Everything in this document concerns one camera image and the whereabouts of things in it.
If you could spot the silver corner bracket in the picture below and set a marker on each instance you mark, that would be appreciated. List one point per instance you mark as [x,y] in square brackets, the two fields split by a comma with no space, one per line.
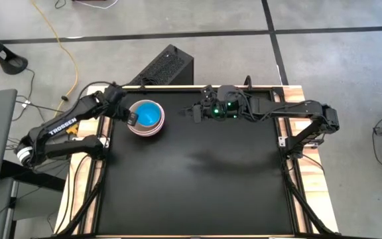
[104,142]
[282,141]

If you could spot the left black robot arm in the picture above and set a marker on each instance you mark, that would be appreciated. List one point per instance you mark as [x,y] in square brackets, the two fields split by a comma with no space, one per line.
[61,121]

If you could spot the black clamp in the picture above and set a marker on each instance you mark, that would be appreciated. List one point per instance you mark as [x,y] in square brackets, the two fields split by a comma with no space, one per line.
[248,82]

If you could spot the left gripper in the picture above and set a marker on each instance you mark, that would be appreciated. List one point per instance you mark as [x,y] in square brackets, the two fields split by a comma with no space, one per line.
[119,108]

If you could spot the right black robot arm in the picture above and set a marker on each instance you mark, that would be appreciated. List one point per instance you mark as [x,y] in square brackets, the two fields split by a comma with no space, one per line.
[293,108]

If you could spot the white bowl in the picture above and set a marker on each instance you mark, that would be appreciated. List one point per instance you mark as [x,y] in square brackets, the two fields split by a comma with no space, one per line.
[142,128]

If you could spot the black stand foot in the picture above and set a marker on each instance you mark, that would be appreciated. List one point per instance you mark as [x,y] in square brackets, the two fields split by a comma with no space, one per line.
[12,63]

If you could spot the blue bowl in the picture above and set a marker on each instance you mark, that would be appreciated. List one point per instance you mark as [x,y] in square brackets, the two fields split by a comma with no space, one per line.
[148,114]

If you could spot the pink bowl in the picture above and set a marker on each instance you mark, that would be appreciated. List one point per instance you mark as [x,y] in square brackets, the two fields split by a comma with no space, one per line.
[148,134]

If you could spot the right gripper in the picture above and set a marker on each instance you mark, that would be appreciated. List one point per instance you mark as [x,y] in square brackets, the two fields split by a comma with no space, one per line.
[224,113]

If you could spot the black perforated computer case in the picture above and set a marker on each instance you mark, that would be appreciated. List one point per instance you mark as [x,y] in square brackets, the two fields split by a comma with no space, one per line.
[167,66]

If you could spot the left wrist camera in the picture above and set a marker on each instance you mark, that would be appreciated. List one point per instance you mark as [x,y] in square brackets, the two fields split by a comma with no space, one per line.
[114,91]

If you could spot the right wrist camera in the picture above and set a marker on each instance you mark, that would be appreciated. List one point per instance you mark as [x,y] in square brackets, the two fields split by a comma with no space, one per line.
[228,91]

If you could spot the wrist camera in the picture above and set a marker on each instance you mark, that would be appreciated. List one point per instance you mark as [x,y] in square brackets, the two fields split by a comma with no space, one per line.
[114,91]
[228,91]

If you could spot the black table mat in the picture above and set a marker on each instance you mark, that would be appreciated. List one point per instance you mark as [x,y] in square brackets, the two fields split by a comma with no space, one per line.
[194,186]

